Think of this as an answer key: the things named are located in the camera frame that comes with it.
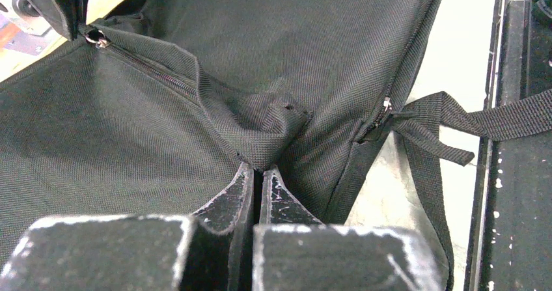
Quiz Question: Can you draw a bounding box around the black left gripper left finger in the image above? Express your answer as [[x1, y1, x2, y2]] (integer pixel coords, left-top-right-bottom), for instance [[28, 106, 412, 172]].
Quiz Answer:
[[1, 163, 255, 290]]

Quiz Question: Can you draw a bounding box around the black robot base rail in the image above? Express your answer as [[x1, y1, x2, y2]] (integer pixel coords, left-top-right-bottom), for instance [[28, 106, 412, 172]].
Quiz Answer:
[[464, 0, 551, 290]]

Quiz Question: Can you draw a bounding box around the grey metal stand bracket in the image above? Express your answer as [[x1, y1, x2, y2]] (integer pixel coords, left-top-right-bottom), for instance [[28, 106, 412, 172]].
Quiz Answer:
[[1, 0, 51, 36]]

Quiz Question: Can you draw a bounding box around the wooden base board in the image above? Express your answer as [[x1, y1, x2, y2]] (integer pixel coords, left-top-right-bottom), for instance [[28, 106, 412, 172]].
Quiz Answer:
[[1, 16, 66, 81]]

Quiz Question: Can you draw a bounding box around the black student backpack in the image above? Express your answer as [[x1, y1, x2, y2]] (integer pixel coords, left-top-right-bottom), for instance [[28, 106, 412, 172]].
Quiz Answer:
[[1, 0, 551, 290]]

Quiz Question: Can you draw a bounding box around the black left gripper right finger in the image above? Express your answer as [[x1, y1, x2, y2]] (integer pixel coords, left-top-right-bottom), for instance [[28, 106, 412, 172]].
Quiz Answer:
[[252, 167, 442, 290]]

